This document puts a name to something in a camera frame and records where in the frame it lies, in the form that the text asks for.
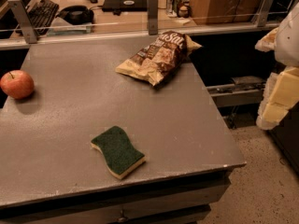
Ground metal can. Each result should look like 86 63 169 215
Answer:
166 0 181 17

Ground brown chip bag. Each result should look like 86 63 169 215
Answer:
115 31 201 87

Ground black laptop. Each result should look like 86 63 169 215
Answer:
102 0 147 12

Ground metal bracket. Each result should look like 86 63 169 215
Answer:
8 0 38 44
147 0 158 35
255 0 274 27

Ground right metal bracket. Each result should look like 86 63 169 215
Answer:
255 0 274 27

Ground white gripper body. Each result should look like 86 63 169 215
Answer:
275 3 299 67

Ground middle metal bracket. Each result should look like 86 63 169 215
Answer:
147 0 158 35

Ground metal drawer rail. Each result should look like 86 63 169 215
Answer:
206 76 265 107

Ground cardboard box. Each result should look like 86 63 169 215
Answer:
190 0 262 25

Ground green and yellow sponge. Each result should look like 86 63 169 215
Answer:
91 126 146 180

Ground black keyboard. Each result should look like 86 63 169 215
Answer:
26 0 59 35

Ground black headphones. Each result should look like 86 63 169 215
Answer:
58 6 94 25

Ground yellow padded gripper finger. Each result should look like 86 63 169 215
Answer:
255 28 278 52
256 67 299 130

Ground small round brown object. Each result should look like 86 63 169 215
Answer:
178 6 190 18

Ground red apple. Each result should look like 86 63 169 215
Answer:
1 70 35 99

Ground left metal bracket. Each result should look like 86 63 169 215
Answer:
8 0 38 44

